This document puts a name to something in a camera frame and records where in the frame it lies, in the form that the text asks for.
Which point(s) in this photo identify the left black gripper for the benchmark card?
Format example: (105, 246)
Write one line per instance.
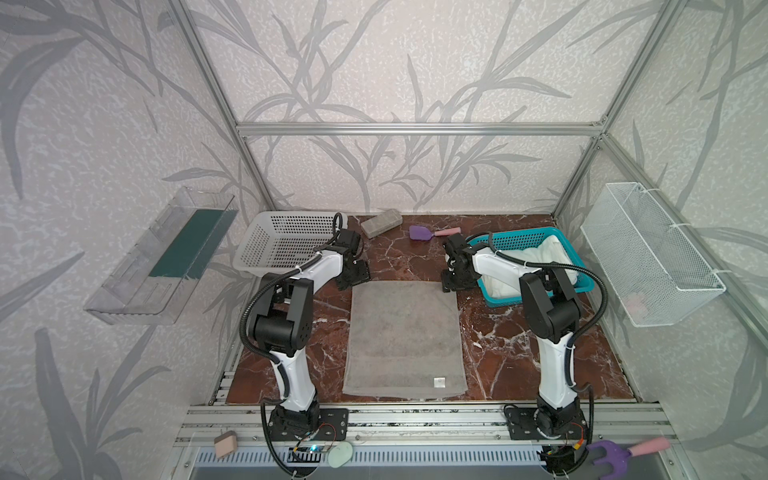
(355, 273)

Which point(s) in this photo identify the aluminium front rail frame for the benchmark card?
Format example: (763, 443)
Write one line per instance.
(420, 433)

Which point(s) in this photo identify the purple pink toy spatula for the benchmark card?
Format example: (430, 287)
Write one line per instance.
(422, 233)

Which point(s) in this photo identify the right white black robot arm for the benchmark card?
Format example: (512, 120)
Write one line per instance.
(552, 311)

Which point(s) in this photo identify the pale green oval disc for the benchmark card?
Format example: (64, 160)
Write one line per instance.
(340, 455)

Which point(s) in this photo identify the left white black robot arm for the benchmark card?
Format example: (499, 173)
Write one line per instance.
(277, 322)

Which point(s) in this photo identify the clear acrylic wall shelf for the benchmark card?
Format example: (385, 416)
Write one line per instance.
(157, 277)

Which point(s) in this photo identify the purple pink toy fork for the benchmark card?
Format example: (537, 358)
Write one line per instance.
(618, 457)

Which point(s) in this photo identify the teal plastic basket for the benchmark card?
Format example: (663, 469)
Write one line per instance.
(513, 255)

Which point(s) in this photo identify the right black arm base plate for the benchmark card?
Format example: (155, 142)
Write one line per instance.
(543, 423)

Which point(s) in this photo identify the grey sponge block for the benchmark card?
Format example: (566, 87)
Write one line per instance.
(381, 223)

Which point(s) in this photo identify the white wire mesh basket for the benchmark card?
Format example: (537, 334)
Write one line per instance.
(658, 275)

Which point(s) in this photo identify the brown square block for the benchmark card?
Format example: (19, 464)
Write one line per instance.
(225, 444)

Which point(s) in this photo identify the white perforated plastic basket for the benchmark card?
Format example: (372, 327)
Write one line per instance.
(280, 241)

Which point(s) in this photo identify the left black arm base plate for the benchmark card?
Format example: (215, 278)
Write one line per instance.
(324, 424)

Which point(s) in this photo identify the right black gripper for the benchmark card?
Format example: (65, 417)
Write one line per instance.
(455, 278)

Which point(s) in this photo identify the small green circuit board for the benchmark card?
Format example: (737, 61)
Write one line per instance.
(311, 453)

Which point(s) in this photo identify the grey towel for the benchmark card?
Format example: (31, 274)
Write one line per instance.
(404, 342)

